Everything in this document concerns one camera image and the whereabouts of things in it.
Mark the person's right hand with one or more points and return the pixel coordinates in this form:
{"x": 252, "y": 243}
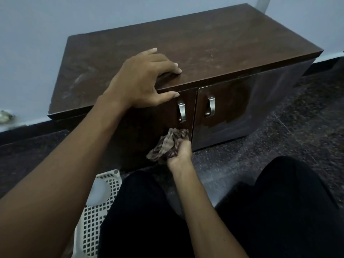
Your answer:
{"x": 181, "y": 155}

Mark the person's left hand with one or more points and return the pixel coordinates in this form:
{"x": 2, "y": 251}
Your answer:
{"x": 137, "y": 83}

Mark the striped brown cleaning cloth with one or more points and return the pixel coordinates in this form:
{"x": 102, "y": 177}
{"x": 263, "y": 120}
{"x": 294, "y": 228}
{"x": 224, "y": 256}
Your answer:
{"x": 168, "y": 147}

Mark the white spray bottle black trigger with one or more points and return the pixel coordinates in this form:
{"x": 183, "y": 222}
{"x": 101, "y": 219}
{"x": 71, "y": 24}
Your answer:
{"x": 98, "y": 192}

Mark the person's right forearm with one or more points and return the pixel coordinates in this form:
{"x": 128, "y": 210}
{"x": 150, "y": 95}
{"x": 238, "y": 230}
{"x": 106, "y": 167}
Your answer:
{"x": 204, "y": 217}

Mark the person's left forearm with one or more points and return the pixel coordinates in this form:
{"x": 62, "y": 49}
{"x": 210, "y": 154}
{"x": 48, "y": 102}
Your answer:
{"x": 48, "y": 190}

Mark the person's black trousers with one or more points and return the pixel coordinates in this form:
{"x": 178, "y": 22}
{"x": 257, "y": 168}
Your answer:
{"x": 268, "y": 212}

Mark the dark wooden table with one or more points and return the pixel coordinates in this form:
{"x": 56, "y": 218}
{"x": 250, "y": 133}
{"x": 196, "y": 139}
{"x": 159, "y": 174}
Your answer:
{"x": 201, "y": 45}

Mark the white plastic lattice basket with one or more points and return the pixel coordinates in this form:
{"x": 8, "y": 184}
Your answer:
{"x": 92, "y": 228}

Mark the white plaster lump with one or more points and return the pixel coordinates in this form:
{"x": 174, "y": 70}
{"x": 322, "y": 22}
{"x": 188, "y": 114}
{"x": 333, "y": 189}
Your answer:
{"x": 6, "y": 116}

